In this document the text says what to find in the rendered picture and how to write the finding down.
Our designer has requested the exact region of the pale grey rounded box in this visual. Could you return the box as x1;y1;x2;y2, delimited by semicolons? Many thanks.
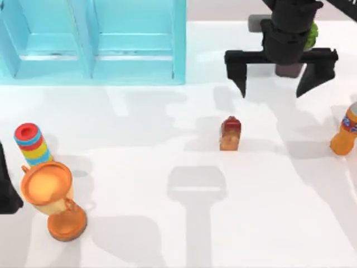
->
247;14;273;34

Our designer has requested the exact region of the orange bottle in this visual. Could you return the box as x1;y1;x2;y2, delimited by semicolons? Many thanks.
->
329;101;357;156

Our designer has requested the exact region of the light blue rack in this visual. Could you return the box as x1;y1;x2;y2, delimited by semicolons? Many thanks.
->
0;0;187;86

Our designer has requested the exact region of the stack of coloured rings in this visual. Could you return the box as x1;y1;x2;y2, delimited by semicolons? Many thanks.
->
13;122;55;169

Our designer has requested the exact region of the orange trophy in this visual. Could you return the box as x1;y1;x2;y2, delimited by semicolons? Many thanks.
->
21;161;88;242

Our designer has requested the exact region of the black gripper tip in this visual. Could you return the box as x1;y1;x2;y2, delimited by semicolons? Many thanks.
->
0;141;25;216

